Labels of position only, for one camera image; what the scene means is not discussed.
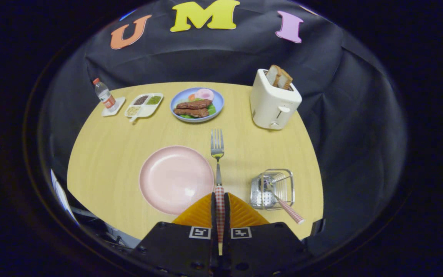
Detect toast slice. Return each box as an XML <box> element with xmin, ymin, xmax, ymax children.
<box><xmin>266</xmin><ymin>65</ymin><xmax>283</xmax><ymax>87</ymax></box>
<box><xmin>277</xmin><ymin>69</ymin><xmax>293</xmax><ymax>90</ymax></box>

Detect white divided condiment tray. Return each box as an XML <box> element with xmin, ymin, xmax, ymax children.
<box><xmin>125</xmin><ymin>93</ymin><xmax>164</xmax><ymax>123</ymax></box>

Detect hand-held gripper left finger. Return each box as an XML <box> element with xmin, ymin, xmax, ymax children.
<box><xmin>133</xmin><ymin>192</ymin><xmax>217</xmax><ymax>277</ymax></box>

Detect white toaster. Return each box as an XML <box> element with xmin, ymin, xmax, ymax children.
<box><xmin>250</xmin><ymin>68</ymin><xmax>303</xmax><ymax>130</ymax></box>

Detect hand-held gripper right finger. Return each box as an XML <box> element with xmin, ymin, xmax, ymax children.
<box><xmin>223</xmin><ymin>192</ymin><xmax>310</xmax><ymax>277</ymax></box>

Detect clear water bottle red cap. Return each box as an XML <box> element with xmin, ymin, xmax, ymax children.
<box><xmin>93</xmin><ymin>78</ymin><xmax>117</xmax><ymax>112</ymax></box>

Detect brown meat strip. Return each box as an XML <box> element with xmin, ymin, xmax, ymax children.
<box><xmin>176</xmin><ymin>99</ymin><xmax>213</xmax><ymax>110</ymax></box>
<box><xmin>173</xmin><ymin>108</ymin><xmax>210</xmax><ymax>118</ymax></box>

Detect blue plate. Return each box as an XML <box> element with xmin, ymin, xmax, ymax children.
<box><xmin>170</xmin><ymin>87</ymin><xmax>225</xmax><ymax>123</ymax></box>

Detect fork with red checked handle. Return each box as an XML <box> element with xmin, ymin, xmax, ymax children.
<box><xmin>210</xmin><ymin>128</ymin><xmax>226</xmax><ymax>244</ymax></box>

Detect green lettuce leaves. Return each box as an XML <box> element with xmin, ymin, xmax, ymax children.
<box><xmin>179</xmin><ymin>98</ymin><xmax>217</xmax><ymax>119</ymax></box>

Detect silver metal drain basket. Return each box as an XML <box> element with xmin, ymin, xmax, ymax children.
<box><xmin>250</xmin><ymin>169</ymin><xmax>295</xmax><ymax>211</ymax></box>

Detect small white square tray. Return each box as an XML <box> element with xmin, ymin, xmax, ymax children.
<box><xmin>102</xmin><ymin>96</ymin><xmax>126</xmax><ymax>117</ymax></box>

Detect pink plate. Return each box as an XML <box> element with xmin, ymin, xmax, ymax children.
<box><xmin>139</xmin><ymin>145</ymin><xmax>215</xmax><ymax>215</ymax></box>

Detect spoon with red checked handle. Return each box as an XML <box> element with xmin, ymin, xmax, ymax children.
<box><xmin>264</xmin><ymin>181</ymin><xmax>305</xmax><ymax>224</ymax></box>

